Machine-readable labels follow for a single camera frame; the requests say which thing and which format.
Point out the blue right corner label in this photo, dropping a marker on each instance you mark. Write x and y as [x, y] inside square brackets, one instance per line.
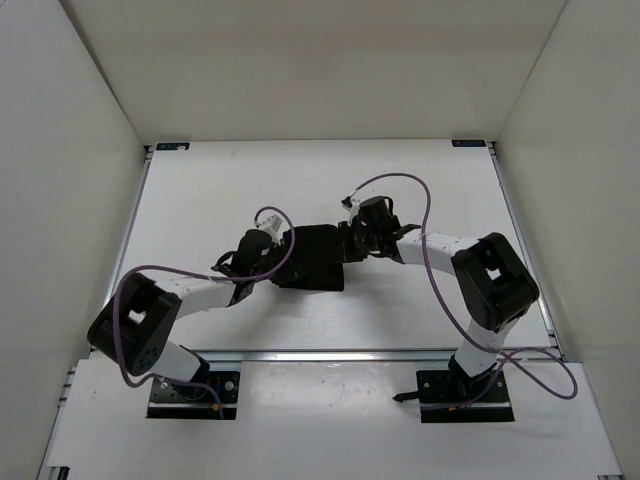
[468, 143]

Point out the blue corner label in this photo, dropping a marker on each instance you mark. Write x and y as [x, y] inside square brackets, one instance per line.
[468, 143]
[172, 146]

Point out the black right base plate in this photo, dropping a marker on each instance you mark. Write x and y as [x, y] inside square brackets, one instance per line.
[443, 399]

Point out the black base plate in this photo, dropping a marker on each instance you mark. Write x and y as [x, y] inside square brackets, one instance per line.
[443, 399]
[172, 402]

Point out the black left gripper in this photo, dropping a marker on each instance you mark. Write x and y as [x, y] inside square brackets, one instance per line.
[279, 249]

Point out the black skirt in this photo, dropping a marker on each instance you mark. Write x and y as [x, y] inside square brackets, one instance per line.
[316, 263]

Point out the blue left corner label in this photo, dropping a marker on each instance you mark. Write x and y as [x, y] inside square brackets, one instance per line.
[172, 146]

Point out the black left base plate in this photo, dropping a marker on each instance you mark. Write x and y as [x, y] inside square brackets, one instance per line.
[172, 402]

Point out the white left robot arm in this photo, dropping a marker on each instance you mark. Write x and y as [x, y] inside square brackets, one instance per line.
[133, 329]

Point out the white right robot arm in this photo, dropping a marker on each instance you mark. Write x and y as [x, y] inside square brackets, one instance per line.
[496, 287]

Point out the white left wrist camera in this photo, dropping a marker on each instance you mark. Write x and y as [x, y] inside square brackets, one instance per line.
[271, 226]

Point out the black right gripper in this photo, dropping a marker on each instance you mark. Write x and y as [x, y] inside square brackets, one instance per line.
[345, 229]

